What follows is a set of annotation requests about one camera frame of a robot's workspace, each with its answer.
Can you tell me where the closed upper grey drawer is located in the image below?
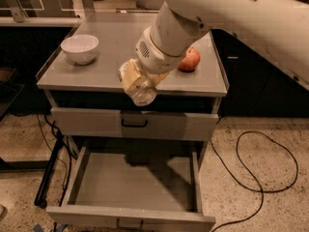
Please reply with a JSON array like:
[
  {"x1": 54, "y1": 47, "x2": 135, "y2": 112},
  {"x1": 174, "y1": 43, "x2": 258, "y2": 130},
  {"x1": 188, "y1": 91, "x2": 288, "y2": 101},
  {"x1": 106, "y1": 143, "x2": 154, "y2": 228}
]
[{"x1": 51, "y1": 107, "x2": 218, "y2": 141}]

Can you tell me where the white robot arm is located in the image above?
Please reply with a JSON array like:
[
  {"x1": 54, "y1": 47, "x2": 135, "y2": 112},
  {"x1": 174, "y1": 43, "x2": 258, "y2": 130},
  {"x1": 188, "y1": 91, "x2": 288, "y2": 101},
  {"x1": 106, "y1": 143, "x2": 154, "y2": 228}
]
[{"x1": 120, "y1": 0, "x2": 309, "y2": 93}]

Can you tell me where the black table leg frame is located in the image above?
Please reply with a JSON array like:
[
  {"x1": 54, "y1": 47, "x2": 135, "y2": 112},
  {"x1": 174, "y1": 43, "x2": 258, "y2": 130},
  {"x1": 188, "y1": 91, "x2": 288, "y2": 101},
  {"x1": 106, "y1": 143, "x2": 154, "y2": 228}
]
[{"x1": 34, "y1": 133, "x2": 63, "y2": 209}]

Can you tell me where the red apple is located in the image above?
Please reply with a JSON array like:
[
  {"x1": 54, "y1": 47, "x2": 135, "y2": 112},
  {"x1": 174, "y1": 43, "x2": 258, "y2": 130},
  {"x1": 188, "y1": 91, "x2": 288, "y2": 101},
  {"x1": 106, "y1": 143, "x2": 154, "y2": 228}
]
[{"x1": 178, "y1": 47, "x2": 201, "y2": 73}]

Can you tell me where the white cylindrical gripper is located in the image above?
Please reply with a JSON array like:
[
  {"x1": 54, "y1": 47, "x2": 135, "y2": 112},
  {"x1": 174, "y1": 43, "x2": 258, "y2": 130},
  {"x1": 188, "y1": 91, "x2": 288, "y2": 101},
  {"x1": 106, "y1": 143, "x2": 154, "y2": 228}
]
[{"x1": 118, "y1": 3, "x2": 207, "y2": 93}]

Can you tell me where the white ceramic bowl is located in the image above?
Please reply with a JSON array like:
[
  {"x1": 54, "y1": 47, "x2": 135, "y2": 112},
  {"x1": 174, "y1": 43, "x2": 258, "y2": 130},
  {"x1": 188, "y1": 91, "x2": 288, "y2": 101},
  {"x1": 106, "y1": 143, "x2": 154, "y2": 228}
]
[{"x1": 61, "y1": 35, "x2": 98, "y2": 65}]

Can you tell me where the open middle grey drawer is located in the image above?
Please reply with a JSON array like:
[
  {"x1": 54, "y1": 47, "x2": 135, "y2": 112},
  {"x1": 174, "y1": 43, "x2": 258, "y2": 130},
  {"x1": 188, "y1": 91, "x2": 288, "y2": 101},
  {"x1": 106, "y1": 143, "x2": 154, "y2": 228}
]
[{"x1": 46, "y1": 148, "x2": 215, "y2": 232}]

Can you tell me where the black floor cable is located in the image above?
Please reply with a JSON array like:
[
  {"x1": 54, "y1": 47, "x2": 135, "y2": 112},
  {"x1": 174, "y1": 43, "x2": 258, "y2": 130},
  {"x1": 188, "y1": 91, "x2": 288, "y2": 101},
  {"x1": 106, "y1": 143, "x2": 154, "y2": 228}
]
[{"x1": 209, "y1": 130, "x2": 300, "y2": 232}]

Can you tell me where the grey drawer cabinet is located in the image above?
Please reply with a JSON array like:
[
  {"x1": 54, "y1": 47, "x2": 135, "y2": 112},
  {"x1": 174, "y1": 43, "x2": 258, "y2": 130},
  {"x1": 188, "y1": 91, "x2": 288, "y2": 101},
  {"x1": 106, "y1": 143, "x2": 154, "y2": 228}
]
[{"x1": 38, "y1": 13, "x2": 228, "y2": 232}]

